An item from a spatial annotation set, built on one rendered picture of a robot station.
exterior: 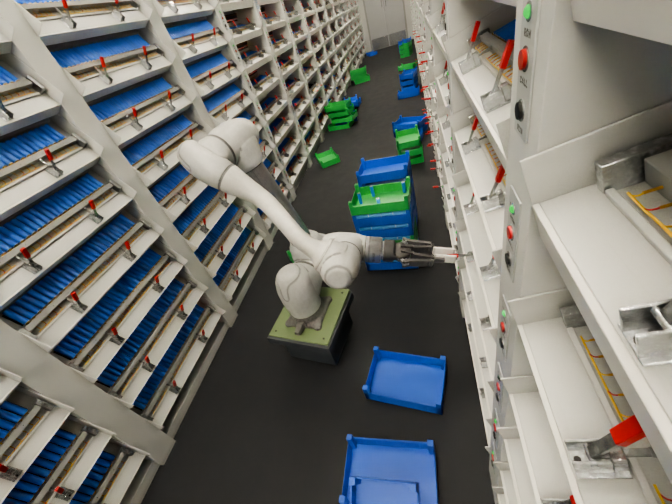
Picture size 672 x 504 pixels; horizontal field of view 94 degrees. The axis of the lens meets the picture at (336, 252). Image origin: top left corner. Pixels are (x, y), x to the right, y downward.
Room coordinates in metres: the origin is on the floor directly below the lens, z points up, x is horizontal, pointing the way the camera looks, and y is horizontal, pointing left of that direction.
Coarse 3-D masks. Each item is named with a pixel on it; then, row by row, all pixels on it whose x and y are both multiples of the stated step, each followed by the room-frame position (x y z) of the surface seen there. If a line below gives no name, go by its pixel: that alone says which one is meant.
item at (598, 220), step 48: (576, 144) 0.22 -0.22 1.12; (624, 144) 0.21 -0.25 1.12; (528, 192) 0.23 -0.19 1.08; (576, 192) 0.21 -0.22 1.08; (624, 192) 0.19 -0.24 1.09; (576, 240) 0.17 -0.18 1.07; (624, 240) 0.15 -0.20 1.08; (576, 288) 0.13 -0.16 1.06; (624, 288) 0.11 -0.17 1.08; (624, 336) 0.09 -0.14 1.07; (624, 384) 0.07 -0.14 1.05
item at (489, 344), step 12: (468, 240) 0.81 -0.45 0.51; (468, 264) 0.71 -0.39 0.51; (468, 276) 0.67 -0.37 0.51; (480, 288) 0.60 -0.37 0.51; (480, 300) 0.56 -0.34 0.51; (480, 312) 0.53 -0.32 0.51; (492, 348) 0.42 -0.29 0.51; (492, 360) 0.39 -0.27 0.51; (492, 372) 0.36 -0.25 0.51; (492, 384) 0.32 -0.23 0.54
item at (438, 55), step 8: (432, 0) 1.53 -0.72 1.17; (440, 0) 1.52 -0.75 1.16; (432, 8) 1.53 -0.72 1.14; (440, 8) 1.52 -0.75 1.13; (432, 32) 1.53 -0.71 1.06; (440, 56) 1.52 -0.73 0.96; (440, 96) 1.53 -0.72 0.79; (440, 104) 1.53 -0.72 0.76; (440, 128) 1.53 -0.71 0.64; (440, 136) 1.53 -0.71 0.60; (440, 144) 1.55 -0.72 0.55
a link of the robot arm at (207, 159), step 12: (180, 144) 1.13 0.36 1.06; (192, 144) 1.11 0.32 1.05; (204, 144) 1.11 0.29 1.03; (216, 144) 1.11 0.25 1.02; (180, 156) 1.09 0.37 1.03; (192, 156) 1.07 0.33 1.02; (204, 156) 1.07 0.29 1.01; (216, 156) 1.07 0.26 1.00; (228, 156) 1.10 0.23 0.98; (192, 168) 1.06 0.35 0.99; (204, 168) 1.04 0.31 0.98; (216, 168) 1.04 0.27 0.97; (204, 180) 1.05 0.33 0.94; (216, 180) 1.03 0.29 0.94
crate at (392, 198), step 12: (408, 180) 1.45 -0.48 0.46; (360, 192) 1.58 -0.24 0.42; (384, 192) 1.53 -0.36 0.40; (396, 192) 1.48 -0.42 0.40; (408, 192) 1.35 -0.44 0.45; (348, 204) 1.42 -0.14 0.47; (360, 204) 1.49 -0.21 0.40; (372, 204) 1.36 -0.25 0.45; (384, 204) 1.34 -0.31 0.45; (396, 204) 1.31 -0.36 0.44; (408, 204) 1.29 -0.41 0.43
